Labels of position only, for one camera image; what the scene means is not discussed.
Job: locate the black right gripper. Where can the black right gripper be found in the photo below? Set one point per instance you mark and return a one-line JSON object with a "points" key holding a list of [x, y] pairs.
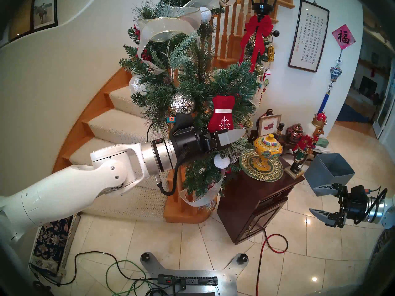
{"points": [[355, 204]]}

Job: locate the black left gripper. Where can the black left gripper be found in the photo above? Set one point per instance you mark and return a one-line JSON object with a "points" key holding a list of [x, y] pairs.
{"points": [[188, 141]]}

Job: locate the red mini stocking ornament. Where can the red mini stocking ornament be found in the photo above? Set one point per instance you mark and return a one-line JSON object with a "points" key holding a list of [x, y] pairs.
{"points": [[222, 113]]}

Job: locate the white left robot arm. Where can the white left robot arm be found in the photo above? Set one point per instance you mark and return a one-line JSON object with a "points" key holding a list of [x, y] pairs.
{"points": [[77, 181]]}

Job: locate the white glitter ball ornament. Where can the white glitter ball ornament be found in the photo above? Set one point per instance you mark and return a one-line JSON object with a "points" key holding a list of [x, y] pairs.
{"points": [[206, 15], [222, 161]]}

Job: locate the silver faceted ball ornament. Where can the silver faceted ball ornament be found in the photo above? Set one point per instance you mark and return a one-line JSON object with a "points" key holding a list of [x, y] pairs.
{"points": [[182, 103]]}

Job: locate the gold bell ornament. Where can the gold bell ornament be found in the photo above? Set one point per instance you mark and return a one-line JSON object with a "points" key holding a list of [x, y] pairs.
{"points": [[271, 53]]}

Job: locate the clear glass ball ornament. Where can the clear glass ball ornament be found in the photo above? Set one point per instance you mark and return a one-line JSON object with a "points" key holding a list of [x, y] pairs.
{"points": [[135, 86]]}

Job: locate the grey blue square bin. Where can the grey blue square bin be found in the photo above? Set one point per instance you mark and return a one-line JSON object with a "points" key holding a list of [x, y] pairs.
{"points": [[327, 172]]}

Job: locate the green gold decorative plate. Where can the green gold decorative plate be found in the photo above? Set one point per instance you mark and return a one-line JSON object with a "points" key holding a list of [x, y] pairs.
{"points": [[248, 167]]}

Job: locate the small framed picture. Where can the small framed picture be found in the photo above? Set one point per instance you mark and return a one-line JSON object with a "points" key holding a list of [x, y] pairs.
{"points": [[269, 125]]}

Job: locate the yellow porcelain lidded urn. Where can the yellow porcelain lidded urn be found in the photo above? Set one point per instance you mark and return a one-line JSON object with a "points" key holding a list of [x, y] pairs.
{"points": [[268, 150]]}

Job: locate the dark ceramic vase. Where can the dark ceramic vase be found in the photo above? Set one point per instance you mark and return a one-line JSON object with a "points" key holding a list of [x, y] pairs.
{"points": [[270, 112]]}

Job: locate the small black-hat nutcracker figure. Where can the small black-hat nutcracker figure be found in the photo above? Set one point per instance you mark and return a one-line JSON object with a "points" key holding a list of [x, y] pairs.
{"points": [[280, 130]]}

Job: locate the green pine garland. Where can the green pine garland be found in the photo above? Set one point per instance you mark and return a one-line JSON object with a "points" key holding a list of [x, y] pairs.
{"points": [[222, 82]]}

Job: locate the green jade carving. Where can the green jade carving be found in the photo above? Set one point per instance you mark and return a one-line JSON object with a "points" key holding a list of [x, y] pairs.
{"points": [[323, 143]]}

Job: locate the tall red nutcracker figure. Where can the tall red nutcracker figure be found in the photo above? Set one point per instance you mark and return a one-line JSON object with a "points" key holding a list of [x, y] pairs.
{"points": [[305, 144]]}

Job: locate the dark red cloisonne jar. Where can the dark red cloisonne jar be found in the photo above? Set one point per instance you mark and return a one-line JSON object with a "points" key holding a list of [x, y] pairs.
{"points": [[294, 132]]}

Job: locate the dark patterned rug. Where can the dark patterned rug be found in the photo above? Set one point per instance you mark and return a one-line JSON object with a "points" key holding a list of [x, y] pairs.
{"points": [[381, 246], [52, 246]]}

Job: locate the dark wooden cabinet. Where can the dark wooden cabinet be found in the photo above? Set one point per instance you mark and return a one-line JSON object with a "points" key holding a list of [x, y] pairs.
{"points": [[247, 212]]}

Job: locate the blue room rug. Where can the blue room rug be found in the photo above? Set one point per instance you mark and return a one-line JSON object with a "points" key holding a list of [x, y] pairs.
{"points": [[350, 115]]}

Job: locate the black star knob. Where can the black star knob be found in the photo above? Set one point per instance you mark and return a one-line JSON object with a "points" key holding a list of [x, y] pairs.
{"points": [[243, 258], [146, 256]]}

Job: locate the carpeted wooden staircase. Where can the carpeted wooden staircase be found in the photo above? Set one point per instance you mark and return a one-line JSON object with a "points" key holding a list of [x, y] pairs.
{"points": [[123, 125]]}

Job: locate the white glass door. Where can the white glass door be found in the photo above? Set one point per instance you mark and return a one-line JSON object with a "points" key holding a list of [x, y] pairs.
{"points": [[385, 110]]}

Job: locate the wooden stair balustrade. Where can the wooden stair balustrade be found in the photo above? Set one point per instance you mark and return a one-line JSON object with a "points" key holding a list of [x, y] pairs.
{"points": [[233, 24]]}

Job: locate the red velvet bow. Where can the red velvet bow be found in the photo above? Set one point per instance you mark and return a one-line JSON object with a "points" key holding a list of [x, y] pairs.
{"points": [[256, 25]]}

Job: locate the red berry sprig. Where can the red berry sprig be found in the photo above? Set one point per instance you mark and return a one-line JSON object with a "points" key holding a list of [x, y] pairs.
{"points": [[144, 55]]}

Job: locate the blue vase tassel hanging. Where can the blue vase tassel hanging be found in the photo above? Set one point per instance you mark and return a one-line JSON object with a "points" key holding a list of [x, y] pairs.
{"points": [[335, 72]]}

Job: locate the black fireplace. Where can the black fireplace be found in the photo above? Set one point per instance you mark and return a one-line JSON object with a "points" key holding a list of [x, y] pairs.
{"points": [[368, 85]]}

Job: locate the framed Chinese calligraphy scroll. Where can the framed Chinese calligraphy scroll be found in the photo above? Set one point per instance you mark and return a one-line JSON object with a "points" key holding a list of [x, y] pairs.
{"points": [[308, 36]]}

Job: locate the sheer white gold-edged ribbon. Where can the sheer white gold-edged ribbon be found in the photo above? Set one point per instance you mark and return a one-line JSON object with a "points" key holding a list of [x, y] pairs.
{"points": [[166, 25]]}

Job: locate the red diamond Fu paper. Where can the red diamond Fu paper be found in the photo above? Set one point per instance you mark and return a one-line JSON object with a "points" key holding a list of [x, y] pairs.
{"points": [[343, 37]]}

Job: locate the black power strip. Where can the black power strip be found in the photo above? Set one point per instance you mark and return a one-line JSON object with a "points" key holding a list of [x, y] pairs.
{"points": [[191, 280]]}

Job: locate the framed horse photo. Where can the framed horse photo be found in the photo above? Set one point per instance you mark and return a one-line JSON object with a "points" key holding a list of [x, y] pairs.
{"points": [[44, 11]]}

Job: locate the dark framed picture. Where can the dark framed picture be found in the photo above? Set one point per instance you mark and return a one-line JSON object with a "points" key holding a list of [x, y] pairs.
{"points": [[20, 27]]}

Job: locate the tinsel lamp post garland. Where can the tinsel lamp post garland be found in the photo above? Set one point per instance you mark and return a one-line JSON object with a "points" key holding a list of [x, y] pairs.
{"points": [[258, 56]]}

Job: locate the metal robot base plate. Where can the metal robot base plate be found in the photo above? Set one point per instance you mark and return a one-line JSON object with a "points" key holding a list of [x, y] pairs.
{"points": [[226, 280]]}

